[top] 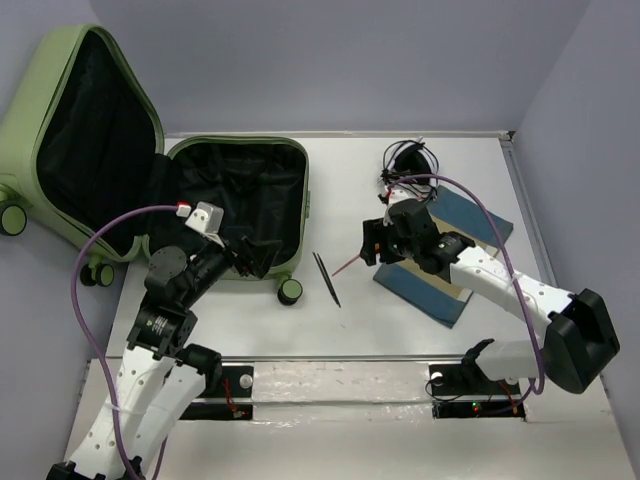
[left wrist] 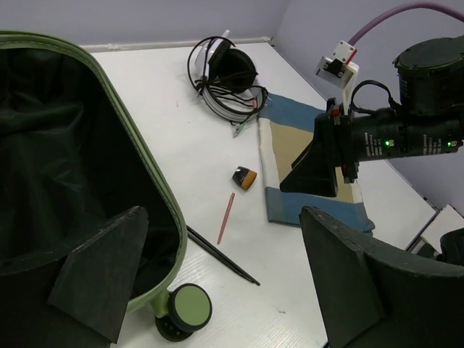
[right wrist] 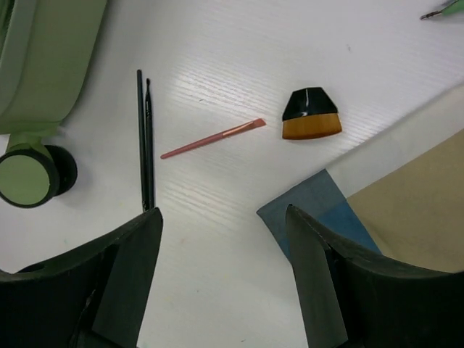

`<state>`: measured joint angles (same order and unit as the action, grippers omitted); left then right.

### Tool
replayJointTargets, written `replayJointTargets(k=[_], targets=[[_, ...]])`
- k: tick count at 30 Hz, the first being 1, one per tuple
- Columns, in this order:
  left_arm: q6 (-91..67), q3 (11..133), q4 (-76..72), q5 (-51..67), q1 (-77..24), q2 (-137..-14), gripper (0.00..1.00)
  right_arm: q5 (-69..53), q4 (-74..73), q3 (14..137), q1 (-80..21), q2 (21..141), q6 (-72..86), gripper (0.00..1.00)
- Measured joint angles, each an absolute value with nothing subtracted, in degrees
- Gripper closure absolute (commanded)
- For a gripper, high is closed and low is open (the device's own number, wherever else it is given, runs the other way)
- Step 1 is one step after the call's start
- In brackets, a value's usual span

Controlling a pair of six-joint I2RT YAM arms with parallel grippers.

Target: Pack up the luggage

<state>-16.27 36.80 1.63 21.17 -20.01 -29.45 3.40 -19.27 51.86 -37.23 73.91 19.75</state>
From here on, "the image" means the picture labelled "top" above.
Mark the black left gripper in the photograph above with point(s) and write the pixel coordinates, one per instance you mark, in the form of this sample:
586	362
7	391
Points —
260	254

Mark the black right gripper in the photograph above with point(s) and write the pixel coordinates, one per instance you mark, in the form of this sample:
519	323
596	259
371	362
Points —
375	230

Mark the pink thin stick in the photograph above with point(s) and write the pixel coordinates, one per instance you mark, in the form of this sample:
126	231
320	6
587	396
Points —
346	265

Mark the black chopstick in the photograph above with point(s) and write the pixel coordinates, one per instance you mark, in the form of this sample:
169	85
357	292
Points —
330	280
320	270

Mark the green hard-shell suitcase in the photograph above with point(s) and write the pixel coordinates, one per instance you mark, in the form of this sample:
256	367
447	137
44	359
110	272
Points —
83	147

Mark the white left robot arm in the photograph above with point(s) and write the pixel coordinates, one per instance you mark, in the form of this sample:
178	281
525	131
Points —
161	372

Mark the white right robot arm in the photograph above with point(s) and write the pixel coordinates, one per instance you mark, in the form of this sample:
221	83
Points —
571	337

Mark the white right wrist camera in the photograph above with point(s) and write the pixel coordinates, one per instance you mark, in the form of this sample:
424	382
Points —
390	198

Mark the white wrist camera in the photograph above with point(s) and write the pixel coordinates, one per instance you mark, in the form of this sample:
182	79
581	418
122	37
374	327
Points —
390	198
205	219

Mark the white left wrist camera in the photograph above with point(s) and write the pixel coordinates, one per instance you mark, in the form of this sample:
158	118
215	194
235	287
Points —
205	219

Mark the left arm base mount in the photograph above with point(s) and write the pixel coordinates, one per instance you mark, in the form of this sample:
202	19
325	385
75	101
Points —
227	396

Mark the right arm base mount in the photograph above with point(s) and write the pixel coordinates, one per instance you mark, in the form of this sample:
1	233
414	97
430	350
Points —
461	391

